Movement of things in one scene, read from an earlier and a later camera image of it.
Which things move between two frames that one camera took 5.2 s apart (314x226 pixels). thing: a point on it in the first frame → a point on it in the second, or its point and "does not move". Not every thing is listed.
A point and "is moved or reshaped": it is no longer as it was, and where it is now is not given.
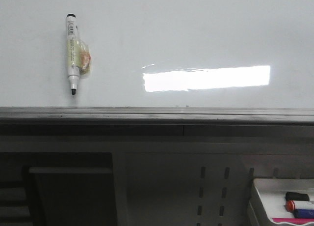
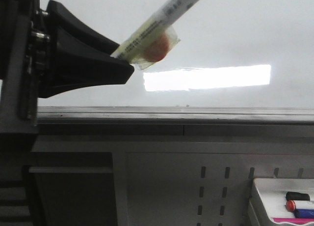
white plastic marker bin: [267, 200] does not move
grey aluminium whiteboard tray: [156, 121] does not move
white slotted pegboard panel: [195, 189] does not move
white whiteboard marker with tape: [78, 55] is moved or reshaped
